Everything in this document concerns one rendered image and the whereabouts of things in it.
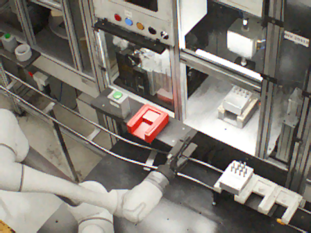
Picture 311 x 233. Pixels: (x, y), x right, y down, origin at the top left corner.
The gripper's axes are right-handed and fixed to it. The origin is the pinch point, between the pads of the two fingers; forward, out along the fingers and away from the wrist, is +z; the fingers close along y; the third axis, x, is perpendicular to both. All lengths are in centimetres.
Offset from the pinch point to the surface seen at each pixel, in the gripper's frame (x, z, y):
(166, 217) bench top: 5.2, -15.2, -44.4
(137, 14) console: 37, 20, 35
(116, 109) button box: 46.1, 8.1, -15.4
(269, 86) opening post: -21.7, 21.4, 24.1
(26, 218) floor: 106, -41, -112
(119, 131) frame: 64, 23, -59
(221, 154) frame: 7, 38, -58
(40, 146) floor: 137, 10, -112
